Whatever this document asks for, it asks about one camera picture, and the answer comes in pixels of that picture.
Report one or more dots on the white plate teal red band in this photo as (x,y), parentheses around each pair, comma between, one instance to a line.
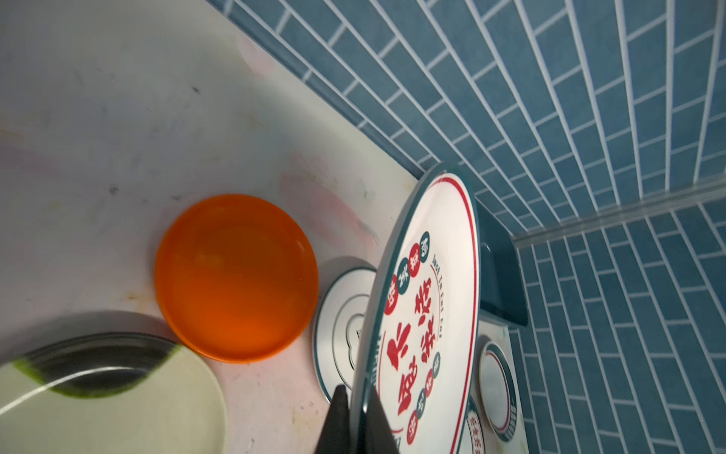
(497,391)

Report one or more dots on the white plate teal lettered rim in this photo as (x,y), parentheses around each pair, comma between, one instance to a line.
(472,440)

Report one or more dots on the teal plastic bin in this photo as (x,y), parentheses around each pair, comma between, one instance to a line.
(502,296)

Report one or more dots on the cream plate green edge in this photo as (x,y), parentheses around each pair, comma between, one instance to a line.
(112,393)

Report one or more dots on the white plate red characters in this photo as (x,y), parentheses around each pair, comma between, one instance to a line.
(416,351)

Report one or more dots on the orange plastic plate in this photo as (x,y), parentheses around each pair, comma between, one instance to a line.
(236,278)

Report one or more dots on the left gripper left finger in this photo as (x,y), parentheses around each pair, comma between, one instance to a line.
(335,436)

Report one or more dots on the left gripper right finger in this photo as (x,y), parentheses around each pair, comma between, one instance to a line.
(377,436)

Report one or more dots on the white plate clover emblem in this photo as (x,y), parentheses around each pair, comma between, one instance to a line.
(337,329)

